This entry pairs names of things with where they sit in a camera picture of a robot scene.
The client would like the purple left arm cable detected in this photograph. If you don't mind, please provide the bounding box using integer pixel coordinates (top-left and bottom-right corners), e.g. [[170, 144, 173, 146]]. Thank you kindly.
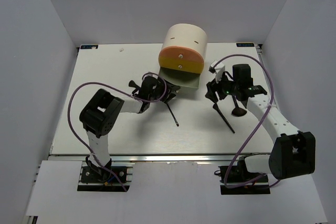
[[67, 73, 169, 192]]

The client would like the yellow organizer drawer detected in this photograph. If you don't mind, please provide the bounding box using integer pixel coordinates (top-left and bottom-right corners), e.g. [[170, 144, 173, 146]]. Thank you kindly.
[[159, 57, 204, 74]]

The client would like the slim black makeup brush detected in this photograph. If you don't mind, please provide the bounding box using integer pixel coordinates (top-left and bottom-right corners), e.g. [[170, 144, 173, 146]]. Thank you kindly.
[[212, 103, 235, 134]]

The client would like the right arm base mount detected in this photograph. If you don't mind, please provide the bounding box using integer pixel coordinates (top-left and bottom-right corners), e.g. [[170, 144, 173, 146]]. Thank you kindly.
[[214, 166, 270, 196]]

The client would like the blue right corner label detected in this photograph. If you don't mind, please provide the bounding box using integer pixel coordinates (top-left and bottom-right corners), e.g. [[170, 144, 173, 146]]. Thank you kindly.
[[236, 42, 255, 47]]

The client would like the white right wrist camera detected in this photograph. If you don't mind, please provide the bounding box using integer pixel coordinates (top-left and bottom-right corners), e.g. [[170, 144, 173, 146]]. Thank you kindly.
[[208, 60, 226, 83]]

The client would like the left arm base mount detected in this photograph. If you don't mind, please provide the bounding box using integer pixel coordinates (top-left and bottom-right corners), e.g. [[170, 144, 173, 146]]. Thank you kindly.
[[77, 157, 133, 193]]

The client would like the cream cylindrical makeup organizer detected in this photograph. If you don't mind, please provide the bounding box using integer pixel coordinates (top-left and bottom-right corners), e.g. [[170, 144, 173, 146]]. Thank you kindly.
[[162, 24, 207, 59]]

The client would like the orange organizer drawer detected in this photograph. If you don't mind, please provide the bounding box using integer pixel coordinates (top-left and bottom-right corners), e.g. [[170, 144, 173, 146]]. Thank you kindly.
[[159, 46, 204, 63]]

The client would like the black fan makeup brush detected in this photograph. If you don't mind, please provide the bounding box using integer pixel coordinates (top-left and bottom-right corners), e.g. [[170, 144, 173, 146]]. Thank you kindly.
[[231, 96, 247, 117]]

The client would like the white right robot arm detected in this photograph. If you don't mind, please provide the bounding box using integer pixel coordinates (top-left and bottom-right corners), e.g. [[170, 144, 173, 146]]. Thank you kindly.
[[205, 61, 316, 182]]

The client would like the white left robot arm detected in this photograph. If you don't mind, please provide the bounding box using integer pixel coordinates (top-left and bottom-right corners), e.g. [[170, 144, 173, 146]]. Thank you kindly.
[[79, 76, 181, 182]]

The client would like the blue left corner label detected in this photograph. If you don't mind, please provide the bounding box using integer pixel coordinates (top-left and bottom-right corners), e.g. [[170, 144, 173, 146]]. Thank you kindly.
[[79, 45, 98, 50]]

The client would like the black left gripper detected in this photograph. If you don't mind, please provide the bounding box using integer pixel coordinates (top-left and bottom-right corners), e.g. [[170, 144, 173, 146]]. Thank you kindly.
[[148, 76, 180, 104]]

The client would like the blue corner label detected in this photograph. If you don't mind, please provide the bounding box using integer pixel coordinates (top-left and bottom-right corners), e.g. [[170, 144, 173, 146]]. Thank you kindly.
[[79, 45, 98, 50], [236, 42, 255, 47]]

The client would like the black powder brush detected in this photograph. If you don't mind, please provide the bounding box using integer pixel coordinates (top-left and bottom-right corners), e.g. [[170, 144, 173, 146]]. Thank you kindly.
[[128, 80, 141, 90]]

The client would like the thin black mascara wand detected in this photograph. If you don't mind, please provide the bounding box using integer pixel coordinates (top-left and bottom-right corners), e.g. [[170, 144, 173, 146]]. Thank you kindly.
[[166, 103, 179, 127]]

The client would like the grey green organizer drawer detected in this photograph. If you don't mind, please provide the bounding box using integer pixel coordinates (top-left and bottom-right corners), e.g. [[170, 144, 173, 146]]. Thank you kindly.
[[159, 68, 201, 89]]

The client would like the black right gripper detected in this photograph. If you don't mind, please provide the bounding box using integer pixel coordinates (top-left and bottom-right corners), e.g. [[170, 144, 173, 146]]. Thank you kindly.
[[205, 71, 239, 104]]

